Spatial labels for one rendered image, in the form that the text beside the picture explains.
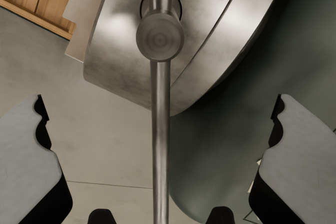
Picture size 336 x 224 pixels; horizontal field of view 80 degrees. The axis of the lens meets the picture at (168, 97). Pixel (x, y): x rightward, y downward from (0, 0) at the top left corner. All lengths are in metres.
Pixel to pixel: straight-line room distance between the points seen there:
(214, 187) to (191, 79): 0.13
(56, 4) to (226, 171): 0.50
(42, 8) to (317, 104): 0.55
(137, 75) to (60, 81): 1.45
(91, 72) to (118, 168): 1.77
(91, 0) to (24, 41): 1.36
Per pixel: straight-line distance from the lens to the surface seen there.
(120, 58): 0.20
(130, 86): 0.23
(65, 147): 1.93
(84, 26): 0.32
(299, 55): 0.23
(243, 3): 0.19
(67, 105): 1.71
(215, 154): 0.25
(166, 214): 0.17
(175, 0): 0.18
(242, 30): 0.19
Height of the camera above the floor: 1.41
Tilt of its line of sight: 65 degrees down
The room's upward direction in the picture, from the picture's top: 170 degrees clockwise
